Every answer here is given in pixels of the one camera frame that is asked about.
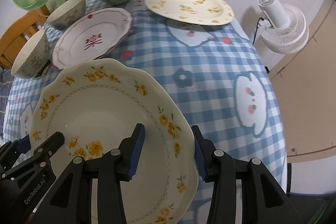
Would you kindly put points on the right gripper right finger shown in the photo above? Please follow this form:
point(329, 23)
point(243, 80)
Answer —
point(264, 200)

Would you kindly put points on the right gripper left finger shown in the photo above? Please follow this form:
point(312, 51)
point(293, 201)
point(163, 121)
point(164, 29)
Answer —
point(69, 199)

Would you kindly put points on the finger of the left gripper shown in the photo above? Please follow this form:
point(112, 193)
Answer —
point(23, 145)

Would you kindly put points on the scalloped yellow flower plate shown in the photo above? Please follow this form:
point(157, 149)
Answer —
point(95, 105)

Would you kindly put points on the white plate red pattern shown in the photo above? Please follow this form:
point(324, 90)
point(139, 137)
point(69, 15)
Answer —
point(91, 37)

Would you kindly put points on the beaded yellow flower plate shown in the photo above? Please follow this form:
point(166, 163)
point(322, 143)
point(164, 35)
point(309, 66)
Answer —
point(201, 12)

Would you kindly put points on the grey plaid pillow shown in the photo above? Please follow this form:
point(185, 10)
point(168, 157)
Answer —
point(6, 81)

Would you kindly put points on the wooden bed headboard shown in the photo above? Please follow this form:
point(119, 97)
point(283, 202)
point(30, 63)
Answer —
point(16, 36)

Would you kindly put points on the blue checkered tablecloth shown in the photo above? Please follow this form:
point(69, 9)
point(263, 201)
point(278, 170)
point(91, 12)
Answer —
point(198, 66)

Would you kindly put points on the white floor fan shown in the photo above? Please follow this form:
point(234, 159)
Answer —
point(288, 32)

